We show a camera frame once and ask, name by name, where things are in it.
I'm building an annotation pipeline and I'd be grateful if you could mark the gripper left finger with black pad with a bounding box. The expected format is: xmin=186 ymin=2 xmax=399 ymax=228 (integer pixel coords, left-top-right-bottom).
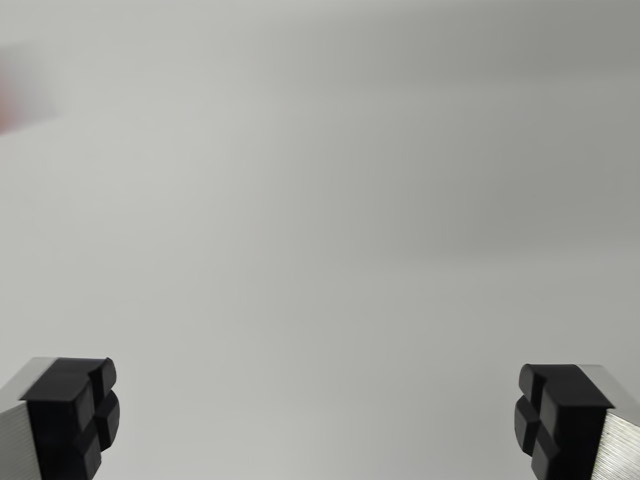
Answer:
xmin=0 ymin=356 xmax=122 ymax=480

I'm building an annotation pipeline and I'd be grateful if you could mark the red embossed toy cube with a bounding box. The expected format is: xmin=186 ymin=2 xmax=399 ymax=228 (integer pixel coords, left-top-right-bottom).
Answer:
xmin=0 ymin=47 xmax=36 ymax=136

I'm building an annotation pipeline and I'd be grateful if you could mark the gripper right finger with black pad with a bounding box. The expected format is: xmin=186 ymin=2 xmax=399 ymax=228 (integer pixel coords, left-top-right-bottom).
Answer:
xmin=513 ymin=363 xmax=640 ymax=480

